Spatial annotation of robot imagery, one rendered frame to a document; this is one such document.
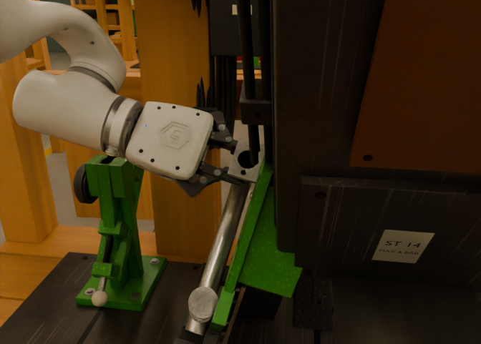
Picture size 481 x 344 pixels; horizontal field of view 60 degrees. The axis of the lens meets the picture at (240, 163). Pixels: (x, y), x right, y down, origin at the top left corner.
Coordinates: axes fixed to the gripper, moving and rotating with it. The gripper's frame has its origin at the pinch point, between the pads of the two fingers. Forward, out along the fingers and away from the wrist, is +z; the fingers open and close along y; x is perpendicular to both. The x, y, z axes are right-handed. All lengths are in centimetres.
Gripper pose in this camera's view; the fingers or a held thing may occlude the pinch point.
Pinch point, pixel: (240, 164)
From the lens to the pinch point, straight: 58.1
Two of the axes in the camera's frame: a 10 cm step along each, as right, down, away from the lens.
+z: 9.5, 3.0, -0.3
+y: 2.9, -9.0, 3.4
